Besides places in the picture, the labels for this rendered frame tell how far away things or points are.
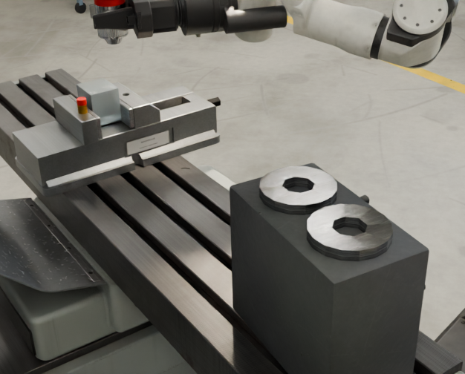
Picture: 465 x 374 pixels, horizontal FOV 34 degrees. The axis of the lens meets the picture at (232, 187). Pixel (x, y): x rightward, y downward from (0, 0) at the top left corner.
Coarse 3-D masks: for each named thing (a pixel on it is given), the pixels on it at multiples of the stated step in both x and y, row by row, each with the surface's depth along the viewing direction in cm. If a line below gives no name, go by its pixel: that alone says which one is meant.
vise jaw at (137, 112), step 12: (120, 84) 137; (120, 96) 132; (132, 96) 132; (120, 108) 130; (132, 108) 128; (144, 108) 129; (156, 108) 131; (132, 120) 129; (144, 120) 130; (156, 120) 132
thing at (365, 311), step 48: (240, 192) 88; (288, 192) 85; (336, 192) 85; (240, 240) 90; (288, 240) 79; (336, 240) 76; (384, 240) 76; (240, 288) 94; (288, 288) 82; (336, 288) 73; (384, 288) 76; (288, 336) 85; (336, 336) 76; (384, 336) 80
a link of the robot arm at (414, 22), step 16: (400, 0) 109; (416, 0) 108; (432, 0) 108; (448, 0) 108; (400, 16) 108; (416, 16) 108; (432, 16) 107; (448, 16) 108; (416, 32) 107; (432, 32) 108; (448, 32) 118
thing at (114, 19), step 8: (120, 8) 113; (128, 8) 113; (96, 16) 112; (104, 16) 112; (112, 16) 112; (120, 16) 113; (128, 16) 112; (96, 24) 112; (104, 24) 113; (112, 24) 113; (120, 24) 113; (128, 24) 114
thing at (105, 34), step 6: (96, 6) 113; (114, 6) 113; (120, 6) 113; (96, 12) 114; (102, 12) 113; (102, 30) 115; (108, 30) 114; (114, 30) 115; (120, 30) 115; (126, 30) 116; (102, 36) 116; (108, 36) 115; (114, 36) 115; (120, 36) 115
